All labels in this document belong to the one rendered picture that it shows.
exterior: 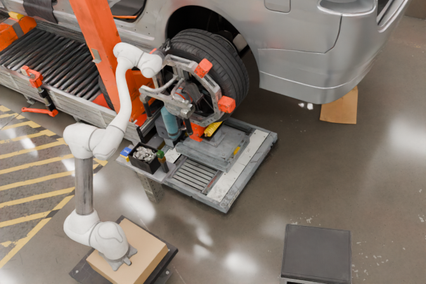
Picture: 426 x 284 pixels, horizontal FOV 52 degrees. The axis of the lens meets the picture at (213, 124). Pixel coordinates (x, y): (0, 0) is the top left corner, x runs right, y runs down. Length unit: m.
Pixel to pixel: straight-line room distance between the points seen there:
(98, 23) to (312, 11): 1.30
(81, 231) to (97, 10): 1.34
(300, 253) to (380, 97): 1.88
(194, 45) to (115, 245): 1.30
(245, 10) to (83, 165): 1.31
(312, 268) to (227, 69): 1.30
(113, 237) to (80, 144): 0.57
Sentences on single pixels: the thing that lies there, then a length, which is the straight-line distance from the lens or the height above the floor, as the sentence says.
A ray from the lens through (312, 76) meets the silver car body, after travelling 2.77.
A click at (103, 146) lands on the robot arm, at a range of 2.35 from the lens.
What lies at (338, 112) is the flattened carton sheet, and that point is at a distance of 3.93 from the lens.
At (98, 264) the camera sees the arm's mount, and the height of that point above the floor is 0.41.
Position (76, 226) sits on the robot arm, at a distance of 2.72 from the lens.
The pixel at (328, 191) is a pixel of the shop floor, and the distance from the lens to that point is 3.40.
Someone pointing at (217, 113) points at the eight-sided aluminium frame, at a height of 0.78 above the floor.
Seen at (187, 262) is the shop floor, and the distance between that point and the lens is 3.16.
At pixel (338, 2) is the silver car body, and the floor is 1.42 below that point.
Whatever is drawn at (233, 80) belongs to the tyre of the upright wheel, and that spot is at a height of 0.96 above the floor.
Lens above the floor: 2.76
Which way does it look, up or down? 45 degrees down
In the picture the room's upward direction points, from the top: 12 degrees counter-clockwise
